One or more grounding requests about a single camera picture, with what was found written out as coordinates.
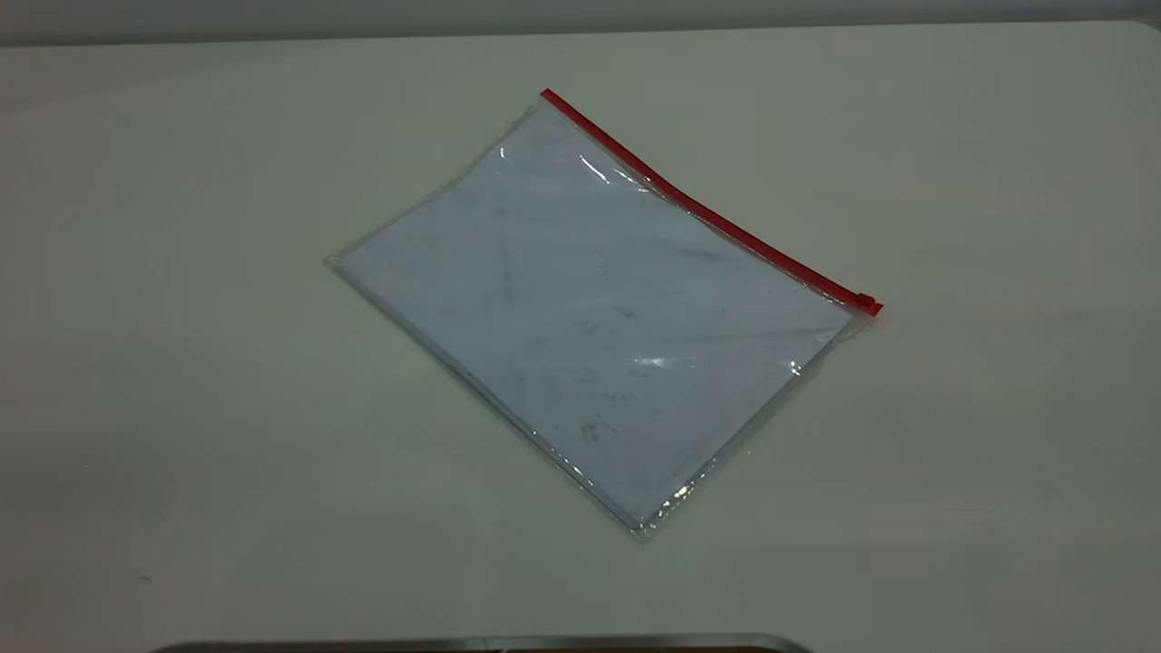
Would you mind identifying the grey metal bar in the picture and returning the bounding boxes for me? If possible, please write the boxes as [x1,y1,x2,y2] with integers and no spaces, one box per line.
[150,633,813,653]

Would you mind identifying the clear plastic bag red zipper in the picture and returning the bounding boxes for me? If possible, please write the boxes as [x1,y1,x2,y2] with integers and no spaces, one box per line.
[325,87,884,543]

